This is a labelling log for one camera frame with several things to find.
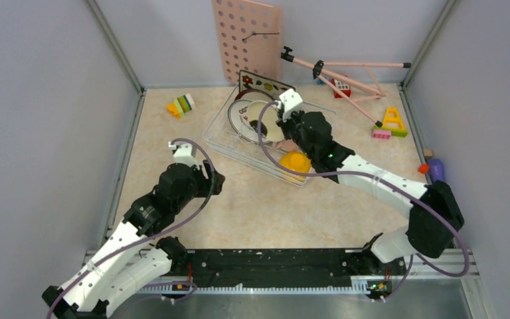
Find pink mug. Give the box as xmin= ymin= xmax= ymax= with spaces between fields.
xmin=272 ymin=140 xmax=299 ymax=152

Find cream small leaf plate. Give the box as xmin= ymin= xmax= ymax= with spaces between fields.
xmin=246 ymin=100 xmax=284 ymax=142

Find yellow bowl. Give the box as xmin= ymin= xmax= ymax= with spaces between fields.
xmin=279 ymin=151 xmax=311 ymax=182

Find square floral plate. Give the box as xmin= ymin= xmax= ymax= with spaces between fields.
xmin=238 ymin=70 xmax=296 ymax=97

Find red rimmed white plate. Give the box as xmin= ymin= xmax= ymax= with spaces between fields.
xmin=234 ymin=89 xmax=274 ymax=102

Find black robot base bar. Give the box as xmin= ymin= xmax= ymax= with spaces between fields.
xmin=169 ymin=249 xmax=407 ymax=277

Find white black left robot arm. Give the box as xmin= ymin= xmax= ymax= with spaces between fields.
xmin=42 ymin=159 xmax=225 ymax=318

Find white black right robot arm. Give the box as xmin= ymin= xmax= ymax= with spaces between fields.
xmin=277 ymin=111 xmax=464 ymax=274

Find red toy block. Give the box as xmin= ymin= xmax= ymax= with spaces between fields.
xmin=330 ymin=78 xmax=352 ymax=98

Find pink tripod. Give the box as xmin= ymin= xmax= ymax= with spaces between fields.
xmin=280 ymin=47 xmax=412 ymax=128

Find yellow green pink toy blocks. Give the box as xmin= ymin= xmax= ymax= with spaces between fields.
xmin=371 ymin=107 xmax=408 ymax=140

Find pink pegboard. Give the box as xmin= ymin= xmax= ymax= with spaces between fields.
xmin=211 ymin=0 xmax=284 ymax=84

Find orange small cube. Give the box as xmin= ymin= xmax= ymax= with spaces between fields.
xmin=417 ymin=163 xmax=430 ymax=175

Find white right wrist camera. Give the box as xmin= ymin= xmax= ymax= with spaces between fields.
xmin=276 ymin=88 xmax=303 ymax=122

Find white wire dish rack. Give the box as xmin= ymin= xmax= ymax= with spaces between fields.
xmin=202 ymin=88 xmax=338 ymax=188

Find purple handle tool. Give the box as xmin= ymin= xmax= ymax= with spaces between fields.
xmin=427 ymin=158 xmax=446 ymax=183

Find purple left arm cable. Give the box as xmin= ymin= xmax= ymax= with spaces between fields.
xmin=46 ymin=138 xmax=217 ymax=319

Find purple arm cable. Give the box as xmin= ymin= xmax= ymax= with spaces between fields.
xmin=46 ymin=138 xmax=217 ymax=319
xmin=257 ymin=101 xmax=471 ymax=304

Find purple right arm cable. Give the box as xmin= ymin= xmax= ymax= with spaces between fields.
xmin=257 ymin=101 xmax=471 ymax=304

